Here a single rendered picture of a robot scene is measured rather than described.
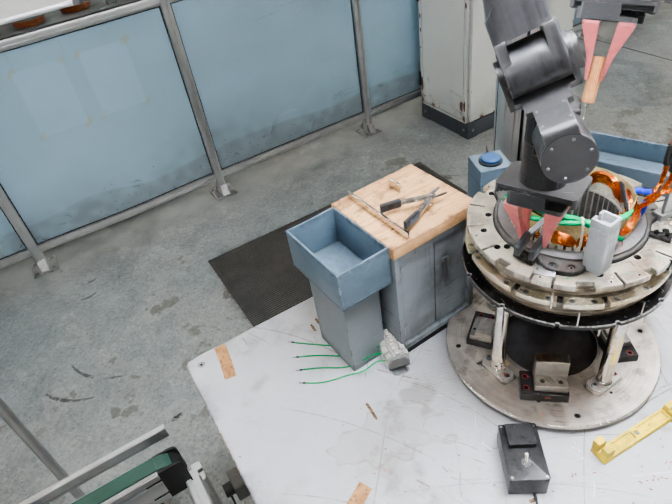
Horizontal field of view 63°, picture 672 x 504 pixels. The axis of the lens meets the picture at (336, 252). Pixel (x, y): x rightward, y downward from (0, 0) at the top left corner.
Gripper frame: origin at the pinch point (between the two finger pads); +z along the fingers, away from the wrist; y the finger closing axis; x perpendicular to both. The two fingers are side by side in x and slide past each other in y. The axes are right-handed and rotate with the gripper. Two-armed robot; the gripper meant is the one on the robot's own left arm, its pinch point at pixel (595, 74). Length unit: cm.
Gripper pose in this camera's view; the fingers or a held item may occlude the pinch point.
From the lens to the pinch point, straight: 85.1
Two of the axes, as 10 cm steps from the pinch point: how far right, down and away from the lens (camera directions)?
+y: 9.1, 2.4, -3.4
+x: 4.1, -3.4, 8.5
